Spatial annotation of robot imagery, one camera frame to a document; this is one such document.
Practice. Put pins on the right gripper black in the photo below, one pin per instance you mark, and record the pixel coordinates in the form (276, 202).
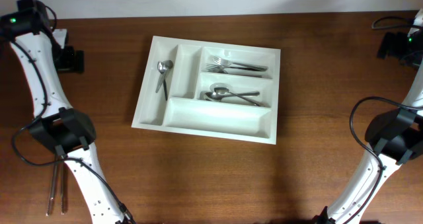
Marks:
(388, 45)

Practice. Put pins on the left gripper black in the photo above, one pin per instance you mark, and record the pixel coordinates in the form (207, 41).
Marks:
(73, 60)

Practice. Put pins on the small metal spoon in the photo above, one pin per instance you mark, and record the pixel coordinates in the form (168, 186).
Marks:
(164, 85)
(169, 65)

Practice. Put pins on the metal knife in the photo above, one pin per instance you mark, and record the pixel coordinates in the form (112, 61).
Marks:
(53, 185)
(62, 192)

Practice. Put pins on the white plastic cutlery tray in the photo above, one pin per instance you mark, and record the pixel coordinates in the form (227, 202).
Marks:
(185, 112)

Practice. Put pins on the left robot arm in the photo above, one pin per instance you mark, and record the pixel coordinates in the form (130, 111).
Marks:
(44, 52)

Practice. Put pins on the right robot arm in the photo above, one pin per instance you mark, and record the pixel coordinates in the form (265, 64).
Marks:
(391, 139)

